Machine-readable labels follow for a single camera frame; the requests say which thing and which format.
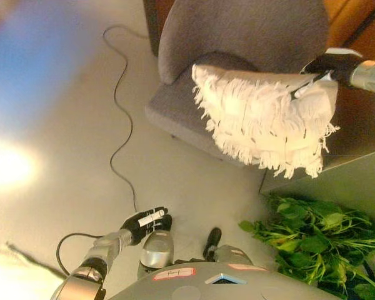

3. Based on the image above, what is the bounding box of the blank red-bordered white label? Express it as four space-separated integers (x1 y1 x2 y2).
227 263 269 273

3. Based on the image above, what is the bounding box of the green leafy plant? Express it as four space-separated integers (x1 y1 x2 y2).
238 192 375 300

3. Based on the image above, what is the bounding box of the silver left robot leg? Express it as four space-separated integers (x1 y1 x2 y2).
137 230 175 279

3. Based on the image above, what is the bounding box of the gray cabinet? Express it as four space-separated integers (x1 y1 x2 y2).
258 146 375 221

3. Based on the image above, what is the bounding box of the white fringed pillow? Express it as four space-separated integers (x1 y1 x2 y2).
191 63 341 180

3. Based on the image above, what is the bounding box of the black right robot foot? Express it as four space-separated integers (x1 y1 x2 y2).
204 227 223 254

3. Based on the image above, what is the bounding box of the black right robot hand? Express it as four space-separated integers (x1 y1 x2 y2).
291 47 364 100

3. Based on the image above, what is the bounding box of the silver robot leg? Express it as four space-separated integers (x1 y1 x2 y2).
137 230 175 279
206 244 254 267

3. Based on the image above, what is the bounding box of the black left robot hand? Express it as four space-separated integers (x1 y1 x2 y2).
121 205 173 247

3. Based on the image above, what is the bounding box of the gray robot torso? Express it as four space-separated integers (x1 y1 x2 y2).
107 261 343 300

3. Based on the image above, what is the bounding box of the gray fabric armchair sofa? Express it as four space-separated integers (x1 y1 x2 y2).
144 0 374 163

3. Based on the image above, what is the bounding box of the silver right robot leg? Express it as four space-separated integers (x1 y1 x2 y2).
206 244 254 267

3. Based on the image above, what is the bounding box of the black floor cable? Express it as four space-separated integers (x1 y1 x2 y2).
56 24 150 276

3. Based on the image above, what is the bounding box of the handwritten red-bordered white label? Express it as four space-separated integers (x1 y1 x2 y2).
152 267 198 281

